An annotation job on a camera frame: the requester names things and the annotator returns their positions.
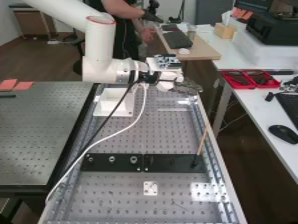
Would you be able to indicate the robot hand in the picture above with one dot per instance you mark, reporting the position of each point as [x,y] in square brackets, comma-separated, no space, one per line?
[166,68]

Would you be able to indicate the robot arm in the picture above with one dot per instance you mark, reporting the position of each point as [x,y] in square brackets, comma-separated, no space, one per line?
[100,43]

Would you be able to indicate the white mouse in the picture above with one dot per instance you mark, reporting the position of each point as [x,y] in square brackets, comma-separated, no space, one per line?
[184,51]

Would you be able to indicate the black keyboard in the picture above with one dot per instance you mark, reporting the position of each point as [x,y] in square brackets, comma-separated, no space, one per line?
[290,108]
[177,40]

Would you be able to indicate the wooden desk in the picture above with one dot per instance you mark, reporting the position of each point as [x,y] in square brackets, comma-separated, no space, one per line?
[200,51]

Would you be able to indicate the person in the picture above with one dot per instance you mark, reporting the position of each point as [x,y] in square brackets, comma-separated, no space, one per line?
[120,26]

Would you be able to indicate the red tray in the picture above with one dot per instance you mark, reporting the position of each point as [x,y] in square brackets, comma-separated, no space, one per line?
[237,80]
[266,78]

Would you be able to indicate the thin stick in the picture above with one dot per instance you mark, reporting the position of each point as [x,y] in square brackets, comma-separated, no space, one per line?
[204,133]

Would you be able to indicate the white desk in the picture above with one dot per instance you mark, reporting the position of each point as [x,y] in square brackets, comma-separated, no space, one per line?
[261,113]

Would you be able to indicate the black case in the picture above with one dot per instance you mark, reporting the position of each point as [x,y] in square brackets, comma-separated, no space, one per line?
[274,30]

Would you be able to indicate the black plate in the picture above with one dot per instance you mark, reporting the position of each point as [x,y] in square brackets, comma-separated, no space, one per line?
[173,163]

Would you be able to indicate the pink pad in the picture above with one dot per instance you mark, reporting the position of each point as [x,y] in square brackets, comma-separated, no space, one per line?
[7,85]
[23,86]

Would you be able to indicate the black mouse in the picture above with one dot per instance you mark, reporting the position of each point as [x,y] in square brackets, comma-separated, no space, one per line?
[283,133]

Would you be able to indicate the wooden cabinet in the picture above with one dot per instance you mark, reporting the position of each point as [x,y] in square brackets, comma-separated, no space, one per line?
[28,21]

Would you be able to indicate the small white square plate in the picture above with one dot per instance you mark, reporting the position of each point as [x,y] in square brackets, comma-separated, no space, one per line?
[149,188]

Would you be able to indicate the clear box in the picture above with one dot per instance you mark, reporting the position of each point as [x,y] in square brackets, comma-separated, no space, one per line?
[220,186]

